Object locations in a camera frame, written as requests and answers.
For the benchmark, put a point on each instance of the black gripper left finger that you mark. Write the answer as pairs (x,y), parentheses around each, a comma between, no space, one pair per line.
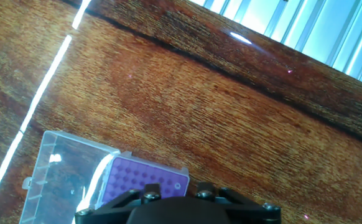
(152,190)

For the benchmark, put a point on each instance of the clear small pipette tip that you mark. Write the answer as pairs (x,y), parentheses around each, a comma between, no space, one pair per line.
(177,185)

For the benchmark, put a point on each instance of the tall purple pipette tip box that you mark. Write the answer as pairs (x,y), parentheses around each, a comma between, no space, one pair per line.
(128,177)

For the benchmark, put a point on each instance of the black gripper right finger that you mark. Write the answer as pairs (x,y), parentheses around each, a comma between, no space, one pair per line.
(204,189)

